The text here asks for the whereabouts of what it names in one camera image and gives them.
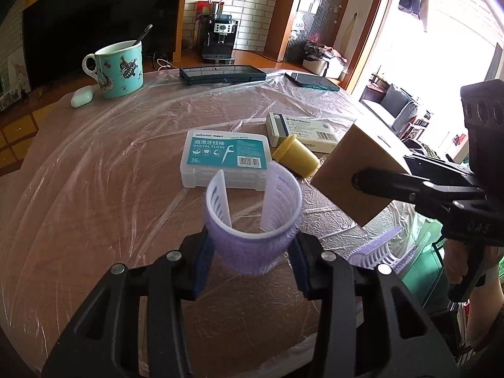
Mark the beige wall hanging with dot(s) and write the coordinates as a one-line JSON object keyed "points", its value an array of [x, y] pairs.
{"points": [[349, 35]]}

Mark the person's right hand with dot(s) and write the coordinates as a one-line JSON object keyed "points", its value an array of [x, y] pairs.
{"points": [[454, 262]]}

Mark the small yellow plastic cup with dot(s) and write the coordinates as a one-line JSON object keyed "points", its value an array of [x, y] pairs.
{"points": [[295, 157]]}

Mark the white earbuds case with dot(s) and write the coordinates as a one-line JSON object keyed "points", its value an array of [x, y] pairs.
{"points": [[82, 96]]}

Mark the purple hair roller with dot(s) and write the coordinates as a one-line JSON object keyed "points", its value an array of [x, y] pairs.
{"points": [[374, 252], [252, 252]]}

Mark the black slatted screen door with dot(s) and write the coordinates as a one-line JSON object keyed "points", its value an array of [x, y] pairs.
{"points": [[323, 8]]}

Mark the large black television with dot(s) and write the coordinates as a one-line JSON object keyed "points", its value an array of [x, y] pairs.
{"points": [[98, 12]]}

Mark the teal butterfly mug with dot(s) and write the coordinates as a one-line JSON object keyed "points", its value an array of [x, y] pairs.
{"points": [[118, 71]]}

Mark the white and blue medicine box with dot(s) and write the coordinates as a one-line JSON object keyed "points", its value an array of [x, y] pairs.
{"points": [[311, 130]]}

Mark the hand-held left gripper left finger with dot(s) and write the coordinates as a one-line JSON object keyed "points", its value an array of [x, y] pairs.
{"points": [[202, 260]]}

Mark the white storage box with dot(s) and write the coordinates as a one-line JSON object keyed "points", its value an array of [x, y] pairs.
{"points": [[315, 67]]}

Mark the metal utensil cup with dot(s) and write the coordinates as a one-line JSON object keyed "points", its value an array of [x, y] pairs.
{"points": [[217, 8]]}

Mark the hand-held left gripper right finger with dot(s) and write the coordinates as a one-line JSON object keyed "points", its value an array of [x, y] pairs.
{"points": [[299, 264]]}

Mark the metal spoon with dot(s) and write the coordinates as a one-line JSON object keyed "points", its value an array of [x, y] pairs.
{"points": [[143, 33]]}

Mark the giraffe drawing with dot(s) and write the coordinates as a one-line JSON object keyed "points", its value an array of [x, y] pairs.
{"points": [[19, 75]]}

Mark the person's right forearm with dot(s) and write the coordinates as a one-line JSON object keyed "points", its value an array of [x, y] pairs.
{"points": [[486, 315]]}

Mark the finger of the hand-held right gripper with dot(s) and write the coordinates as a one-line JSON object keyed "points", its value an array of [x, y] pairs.
{"points": [[437, 169], [413, 189]]}

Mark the clear dental floss box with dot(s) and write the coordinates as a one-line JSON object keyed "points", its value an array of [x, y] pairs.
{"points": [[220, 153]]}

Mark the red box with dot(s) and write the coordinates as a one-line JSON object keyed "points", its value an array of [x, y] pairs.
{"points": [[201, 10]]}

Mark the black coffee machine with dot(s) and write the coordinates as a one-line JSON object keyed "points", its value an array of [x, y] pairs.
{"points": [[218, 43]]}

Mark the grey cushioned wooden armchair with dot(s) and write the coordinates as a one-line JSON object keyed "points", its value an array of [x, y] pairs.
{"points": [[390, 102]]}

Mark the brown cardboard box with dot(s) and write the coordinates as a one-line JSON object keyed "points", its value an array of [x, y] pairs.
{"points": [[354, 153]]}

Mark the smartphone with dark green edge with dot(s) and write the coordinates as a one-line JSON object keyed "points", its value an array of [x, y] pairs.
{"points": [[311, 80]]}

